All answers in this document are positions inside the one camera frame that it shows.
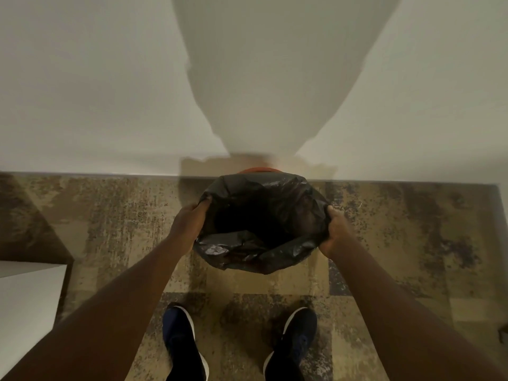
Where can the person's left hand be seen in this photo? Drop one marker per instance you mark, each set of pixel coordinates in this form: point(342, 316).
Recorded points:
point(185, 228)

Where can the person's right hand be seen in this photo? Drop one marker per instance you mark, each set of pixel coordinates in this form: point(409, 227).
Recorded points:
point(337, 234)

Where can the person's right thumb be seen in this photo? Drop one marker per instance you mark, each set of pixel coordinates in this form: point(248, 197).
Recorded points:
point(332, 216)

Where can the person's left thumb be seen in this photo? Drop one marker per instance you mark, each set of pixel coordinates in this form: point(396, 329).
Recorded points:
point(198, 206)

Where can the black plastic trash bag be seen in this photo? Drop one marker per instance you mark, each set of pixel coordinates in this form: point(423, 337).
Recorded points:
point(262, 222)

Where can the person's left forearm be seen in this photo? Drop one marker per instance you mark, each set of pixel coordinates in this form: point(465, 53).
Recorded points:
point(103, 313)

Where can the person's right forearm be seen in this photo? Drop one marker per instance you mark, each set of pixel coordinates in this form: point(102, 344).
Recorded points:
point(408, 313)

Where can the orange trash bin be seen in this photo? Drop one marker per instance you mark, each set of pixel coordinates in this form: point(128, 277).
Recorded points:
point(258, 170)

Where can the person's right blue shoe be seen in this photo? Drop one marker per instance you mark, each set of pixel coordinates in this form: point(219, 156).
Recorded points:
point(291, 345)

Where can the person's blue shoe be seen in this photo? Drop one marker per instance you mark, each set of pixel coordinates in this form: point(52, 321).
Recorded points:
point(183, 345)
point(291, 345)

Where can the person's left blue shoe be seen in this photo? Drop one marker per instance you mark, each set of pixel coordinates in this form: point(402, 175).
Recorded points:
point(183, 345)

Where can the white cabinet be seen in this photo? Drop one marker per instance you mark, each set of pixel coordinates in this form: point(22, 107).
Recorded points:
point(27, 309)

